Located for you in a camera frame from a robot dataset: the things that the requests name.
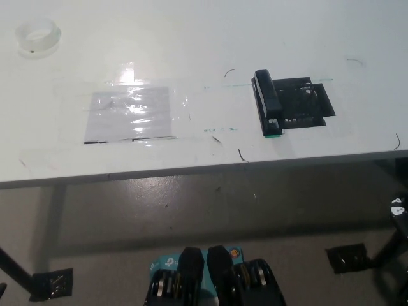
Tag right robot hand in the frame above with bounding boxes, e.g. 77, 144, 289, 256
389, 196, 408, 238

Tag black desk stapler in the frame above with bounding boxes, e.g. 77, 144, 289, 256
251, 69, 284, 136

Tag black tape mark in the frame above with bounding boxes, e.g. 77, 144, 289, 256
272, 76, 337, 129

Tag robot body with teal tops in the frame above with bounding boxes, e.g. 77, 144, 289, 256
143, 245, 286, 306

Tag black table leg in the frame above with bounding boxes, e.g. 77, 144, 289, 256
0, 247, 38, 295
370, 226, 408, 267

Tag black floor tape patch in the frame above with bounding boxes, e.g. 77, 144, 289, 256
29, 268, 75, 302
324, 242, 372, 275

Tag paper sheet under clear film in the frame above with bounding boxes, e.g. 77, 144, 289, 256
83, 85, 173, 145

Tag clear tape roll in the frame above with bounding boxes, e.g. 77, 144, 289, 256
14, 18, 61, 59

